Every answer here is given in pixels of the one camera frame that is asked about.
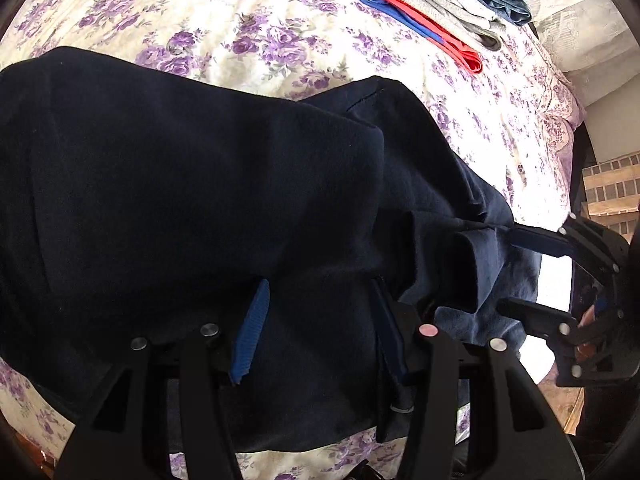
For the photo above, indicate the person's right hand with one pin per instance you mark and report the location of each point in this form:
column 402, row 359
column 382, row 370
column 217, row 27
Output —
column 589, row 322

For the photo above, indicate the folded grey garment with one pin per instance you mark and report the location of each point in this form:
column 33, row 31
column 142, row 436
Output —
column 440, row 5

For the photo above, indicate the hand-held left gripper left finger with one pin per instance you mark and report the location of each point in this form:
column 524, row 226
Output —
column 250, row 330

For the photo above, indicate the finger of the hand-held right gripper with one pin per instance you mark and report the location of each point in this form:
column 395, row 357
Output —
column 535, row 315
column 540, row 241

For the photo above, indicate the purple floral bedspread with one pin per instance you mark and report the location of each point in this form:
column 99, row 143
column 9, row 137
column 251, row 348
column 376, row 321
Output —
column 280, row 30

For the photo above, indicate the white lace pillow cover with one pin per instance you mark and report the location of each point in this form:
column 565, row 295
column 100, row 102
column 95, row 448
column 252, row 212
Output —
column 565, row 15

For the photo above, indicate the navy blue pants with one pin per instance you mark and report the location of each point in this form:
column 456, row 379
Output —
column 200, row 200

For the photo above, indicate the folded red and blue garment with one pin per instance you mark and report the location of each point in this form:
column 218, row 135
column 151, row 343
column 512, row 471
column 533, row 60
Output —
column 425, row 22

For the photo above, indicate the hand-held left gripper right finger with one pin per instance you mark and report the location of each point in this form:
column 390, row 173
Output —
column 387, row 330

